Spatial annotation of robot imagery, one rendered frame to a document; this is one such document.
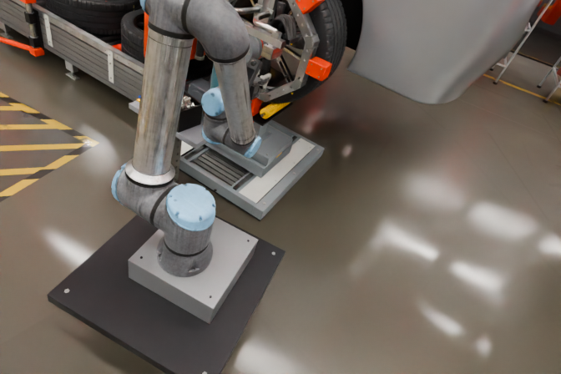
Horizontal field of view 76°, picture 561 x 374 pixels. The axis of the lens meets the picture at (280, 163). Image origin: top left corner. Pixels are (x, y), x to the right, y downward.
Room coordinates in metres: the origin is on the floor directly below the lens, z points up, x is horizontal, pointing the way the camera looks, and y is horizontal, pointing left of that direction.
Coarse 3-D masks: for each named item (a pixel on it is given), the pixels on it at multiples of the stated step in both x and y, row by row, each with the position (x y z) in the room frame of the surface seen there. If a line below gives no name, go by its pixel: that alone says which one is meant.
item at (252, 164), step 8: (208, 144) 1.75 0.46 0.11; (216, 144) 1.73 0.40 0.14; (224, 144) 1.75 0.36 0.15; (224, 152) 1.71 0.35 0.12; (232, 152) 1.69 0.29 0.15; (288, 152) 1.93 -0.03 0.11; (232, 160) 1.69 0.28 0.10; (240, 160) 1.67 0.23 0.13; (248, 160) 1.65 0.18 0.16; (256, 160) 1.69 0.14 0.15; (272, 160) 1.72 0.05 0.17; (248, 168) 1.65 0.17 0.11; (256, 168) 1.63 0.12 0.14; (264, 168) 1.63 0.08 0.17
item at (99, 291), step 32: (128, 224) 0.87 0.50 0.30; (96, 256) 0.70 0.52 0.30; (128, 256) 0.74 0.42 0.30; (256, 256) 0.91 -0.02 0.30; (64, 288) 0.56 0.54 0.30; (96, 288) 0.59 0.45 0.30; (128, 288) 0.63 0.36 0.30; (256, 288) 0.78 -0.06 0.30; (96, 320) 0.50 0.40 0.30; (128, 320) 0.53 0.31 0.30; (160, 320) 0.56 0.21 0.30; (192, 320) 0.59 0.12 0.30; (224, 320) 0.62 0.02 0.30; (160, 352) 0.47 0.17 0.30; (192, 352) 0.50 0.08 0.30; (224, 352) 0.52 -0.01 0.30
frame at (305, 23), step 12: (228, 0) 1.73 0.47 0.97; (288, 0) 1.63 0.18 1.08; (300, 12) 1.61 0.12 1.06; (300, 24) 1.60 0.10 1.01; (312, 24) 1.64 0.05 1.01; (312, 36) 1.59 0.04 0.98; (312, 48) 1.58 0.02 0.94; (300, 72) 1.58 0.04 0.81; (288, 84) 1.60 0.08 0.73; (300, 84) 1.57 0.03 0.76; (264, 96) 1.63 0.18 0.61; (276, 96) 1.61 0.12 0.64
